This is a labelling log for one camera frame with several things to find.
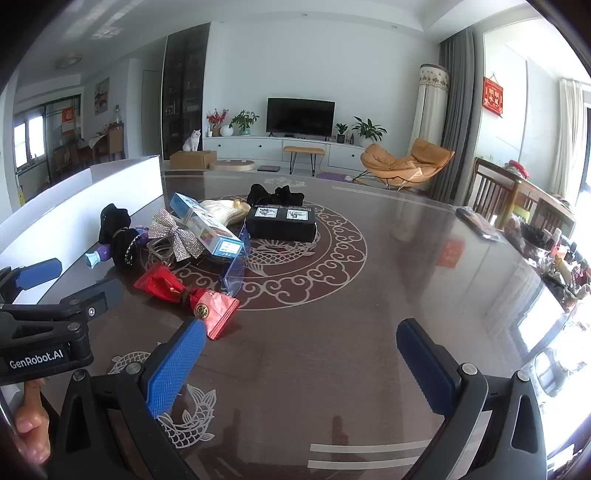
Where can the wooden chair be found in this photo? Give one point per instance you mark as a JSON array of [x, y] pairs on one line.
[[489, 189], [549, 217]]

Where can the wooden side cabinet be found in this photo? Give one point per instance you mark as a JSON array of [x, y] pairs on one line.
[[117, 141]]

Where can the clear blue glasses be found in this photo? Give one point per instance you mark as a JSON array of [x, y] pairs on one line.
[[235, 277]]

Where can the grey curtain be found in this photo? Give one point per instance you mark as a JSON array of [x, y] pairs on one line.
[[455, 115]]

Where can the white cat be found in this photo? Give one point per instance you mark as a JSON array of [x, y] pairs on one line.
[[191, 141]]

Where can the cardboard box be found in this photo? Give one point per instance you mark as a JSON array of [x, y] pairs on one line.
[[189, 160]]

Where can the black television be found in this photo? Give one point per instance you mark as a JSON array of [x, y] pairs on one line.
[[300, 116]]

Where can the person's left hand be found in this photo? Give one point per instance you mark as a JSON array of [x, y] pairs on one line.
[[30, 427]]

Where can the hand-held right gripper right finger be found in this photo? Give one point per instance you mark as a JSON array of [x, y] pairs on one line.
[[427, 369]]

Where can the black plastic packet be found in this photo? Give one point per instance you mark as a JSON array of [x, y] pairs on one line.
[[478, 224]]

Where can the purple toy wand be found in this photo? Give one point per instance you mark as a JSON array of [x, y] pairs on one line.
[[105, 253]]

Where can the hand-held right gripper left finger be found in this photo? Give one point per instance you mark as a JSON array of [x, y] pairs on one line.
[[178, 364]]

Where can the white curtain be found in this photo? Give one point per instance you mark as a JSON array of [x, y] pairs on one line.
[[568, 138]]

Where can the round ceiling lamp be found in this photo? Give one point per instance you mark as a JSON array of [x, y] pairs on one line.
[[69, 62]]

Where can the covered floor air conditioner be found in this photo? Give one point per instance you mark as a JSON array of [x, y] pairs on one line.
[[429, 106]]

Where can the purple floor mat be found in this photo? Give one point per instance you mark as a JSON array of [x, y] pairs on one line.
[[268, 168]]

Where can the round beige cat pad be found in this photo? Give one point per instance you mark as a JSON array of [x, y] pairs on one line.
[[231, 166]]

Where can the cream knitted hat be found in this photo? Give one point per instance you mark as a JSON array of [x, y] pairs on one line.
[[226, 211]]

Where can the green potted plant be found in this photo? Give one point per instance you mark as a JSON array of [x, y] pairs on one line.
[[244, 121]]

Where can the red flower arrangement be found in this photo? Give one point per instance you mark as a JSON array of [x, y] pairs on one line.
[[216, 119]]

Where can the orange lounge chair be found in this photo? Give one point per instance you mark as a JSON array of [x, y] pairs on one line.
[[406, 164]]

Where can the blue and white carton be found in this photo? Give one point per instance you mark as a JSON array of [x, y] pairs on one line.
[[207, 226]]

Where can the pile of assorted clutter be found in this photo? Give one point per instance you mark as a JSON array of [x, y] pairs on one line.
[[554, 263]]

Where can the white round vase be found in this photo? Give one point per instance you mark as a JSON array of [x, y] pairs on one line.
[[226, 130]]

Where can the black velvet scrunchie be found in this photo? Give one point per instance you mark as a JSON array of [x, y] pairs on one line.
[[277, 194]]

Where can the white foam board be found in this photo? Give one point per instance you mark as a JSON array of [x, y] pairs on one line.
[[69, 207]]

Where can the white television cabinet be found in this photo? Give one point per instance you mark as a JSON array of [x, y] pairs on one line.
[[258, 147]]

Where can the dark glass display cabinet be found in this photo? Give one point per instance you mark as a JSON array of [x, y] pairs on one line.
[[184, 92]]

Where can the silver rhinestone bow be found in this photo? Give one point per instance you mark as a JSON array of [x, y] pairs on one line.
[[178, 233]]

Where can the large leafy potted plant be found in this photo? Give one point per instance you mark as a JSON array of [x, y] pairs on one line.
[[369, 129]]

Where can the black printed box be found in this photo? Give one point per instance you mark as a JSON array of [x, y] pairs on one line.
[[281, 226]]

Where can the small potted plant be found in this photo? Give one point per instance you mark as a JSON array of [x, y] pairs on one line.
[[341, 131]]

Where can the framed wall painting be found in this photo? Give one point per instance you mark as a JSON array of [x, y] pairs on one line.
[[101, 96]]

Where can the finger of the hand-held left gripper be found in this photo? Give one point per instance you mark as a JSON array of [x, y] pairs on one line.
[[41, 273], [99, 297]]

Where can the red foil pouch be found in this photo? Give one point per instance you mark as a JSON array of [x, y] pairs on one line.
[[161, 282]]

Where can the wooden bench with metal legs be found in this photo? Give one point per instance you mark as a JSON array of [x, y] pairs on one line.
[[304, 150]]

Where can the red wall hanging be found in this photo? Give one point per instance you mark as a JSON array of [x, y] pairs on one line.
[[492, 94]]

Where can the red paper window sign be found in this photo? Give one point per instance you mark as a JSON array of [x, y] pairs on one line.
[[68, 121]]

